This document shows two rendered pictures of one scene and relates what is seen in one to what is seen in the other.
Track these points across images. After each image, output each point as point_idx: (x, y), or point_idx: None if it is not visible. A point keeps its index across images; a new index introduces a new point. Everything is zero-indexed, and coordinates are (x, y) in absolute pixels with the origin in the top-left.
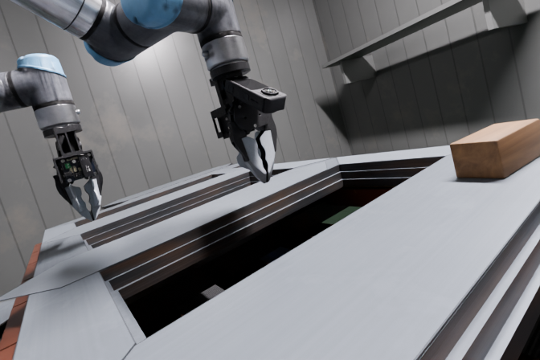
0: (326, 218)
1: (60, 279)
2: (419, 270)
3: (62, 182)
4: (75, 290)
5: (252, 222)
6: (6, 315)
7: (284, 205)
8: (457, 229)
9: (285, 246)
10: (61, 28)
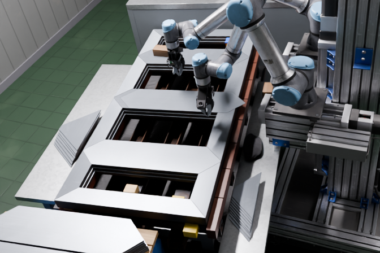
0: None
1: (230, 97)
2: (207, 52)
3: (214, 94)
4: (230, 87)
5: None
6: (247, 186)
7: None
8: (195, 52)
9: (151, 129)
10: (206, 36)
